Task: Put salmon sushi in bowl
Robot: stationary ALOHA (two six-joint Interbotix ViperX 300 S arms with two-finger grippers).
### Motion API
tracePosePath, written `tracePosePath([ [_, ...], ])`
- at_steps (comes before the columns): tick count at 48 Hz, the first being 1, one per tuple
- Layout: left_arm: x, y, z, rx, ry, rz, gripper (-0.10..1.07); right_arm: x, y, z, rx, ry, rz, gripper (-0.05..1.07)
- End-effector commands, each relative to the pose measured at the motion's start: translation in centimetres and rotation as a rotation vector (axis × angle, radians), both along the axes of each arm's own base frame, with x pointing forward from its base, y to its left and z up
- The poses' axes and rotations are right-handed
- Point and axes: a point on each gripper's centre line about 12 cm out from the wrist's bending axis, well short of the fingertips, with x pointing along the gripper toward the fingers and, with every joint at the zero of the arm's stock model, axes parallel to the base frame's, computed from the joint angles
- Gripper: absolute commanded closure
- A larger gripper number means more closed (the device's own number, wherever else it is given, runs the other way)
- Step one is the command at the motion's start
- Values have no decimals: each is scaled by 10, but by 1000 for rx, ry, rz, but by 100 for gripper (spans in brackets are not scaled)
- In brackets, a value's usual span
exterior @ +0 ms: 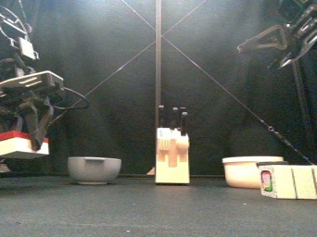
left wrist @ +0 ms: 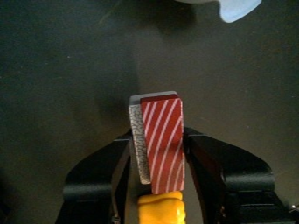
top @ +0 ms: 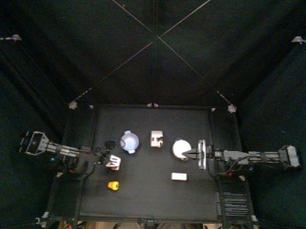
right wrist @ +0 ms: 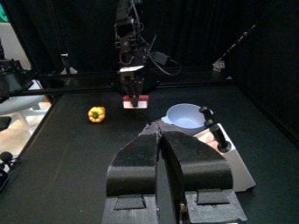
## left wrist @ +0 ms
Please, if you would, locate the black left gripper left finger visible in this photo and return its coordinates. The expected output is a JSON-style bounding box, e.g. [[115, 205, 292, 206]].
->
[[55, 128, 135, 224]]

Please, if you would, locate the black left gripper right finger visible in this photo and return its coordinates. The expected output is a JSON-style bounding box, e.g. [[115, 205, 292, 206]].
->
[[182, 126, 296, 224]]

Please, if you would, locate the red striped salmon sushi toy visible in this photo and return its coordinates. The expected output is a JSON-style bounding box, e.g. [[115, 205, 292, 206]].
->
[[127, 90, 186, 195]]

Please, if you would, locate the light blue bowl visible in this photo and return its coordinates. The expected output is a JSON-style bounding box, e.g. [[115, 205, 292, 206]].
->
[[174, 0, 263, 24]]

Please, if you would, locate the yellow toy food piece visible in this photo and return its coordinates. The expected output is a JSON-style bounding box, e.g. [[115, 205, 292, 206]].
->
[[137, 190, 187, 224]]

